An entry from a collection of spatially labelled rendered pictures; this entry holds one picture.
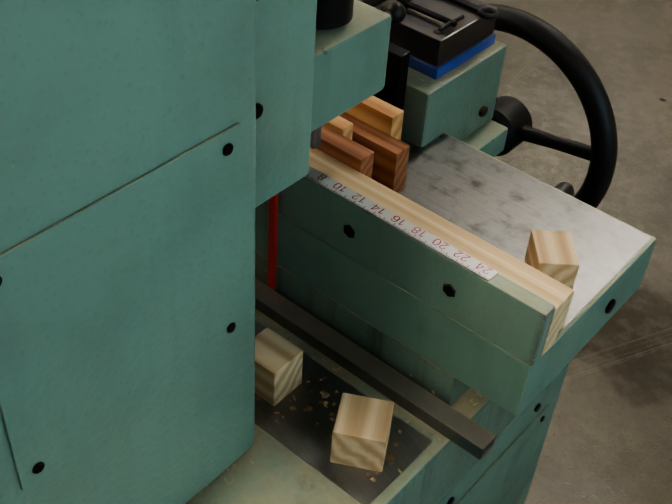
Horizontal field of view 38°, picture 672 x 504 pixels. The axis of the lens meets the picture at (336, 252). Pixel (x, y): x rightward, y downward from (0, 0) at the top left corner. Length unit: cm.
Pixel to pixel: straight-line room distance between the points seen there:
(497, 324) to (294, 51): 25
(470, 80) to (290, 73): 35
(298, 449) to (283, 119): 28
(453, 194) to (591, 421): 111
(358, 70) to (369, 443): 29
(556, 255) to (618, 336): 134
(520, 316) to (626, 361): 136
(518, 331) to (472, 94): 33
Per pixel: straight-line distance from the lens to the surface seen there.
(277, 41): 63
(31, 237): 50
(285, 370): 80
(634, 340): 213
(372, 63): 80
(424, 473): 81
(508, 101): 115
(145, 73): 50
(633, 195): 252
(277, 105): 66
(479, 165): 93
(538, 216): 88
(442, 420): 81
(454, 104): 96
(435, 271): 75
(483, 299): 74
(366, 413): 77
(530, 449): 107
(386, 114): 87
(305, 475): 78
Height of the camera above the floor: 143
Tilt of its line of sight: 41 degrees down
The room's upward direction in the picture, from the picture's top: 4 degrees clockwise
